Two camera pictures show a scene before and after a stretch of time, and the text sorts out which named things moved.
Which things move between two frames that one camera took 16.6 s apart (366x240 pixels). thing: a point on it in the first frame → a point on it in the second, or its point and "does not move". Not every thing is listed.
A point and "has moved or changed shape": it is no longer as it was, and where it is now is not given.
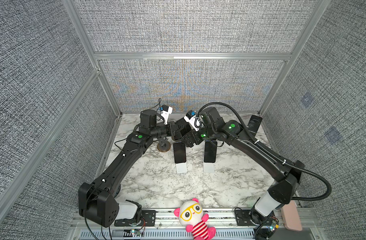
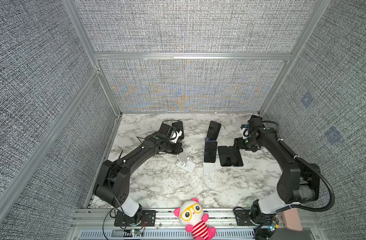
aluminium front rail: x=164 y=225 does not move
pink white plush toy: x=191 y=213 does not move
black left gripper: x=171 y=129 → x=177 y=150
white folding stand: x=181 y=167 has moved or changed shape
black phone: x=210 y=151 does not move
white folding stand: x=209 y=167 does not move
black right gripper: x=194 y=134 → x=238 y=143
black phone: x=179 y=150 → x=235 y=156
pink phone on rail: x=291 y=216 does not move
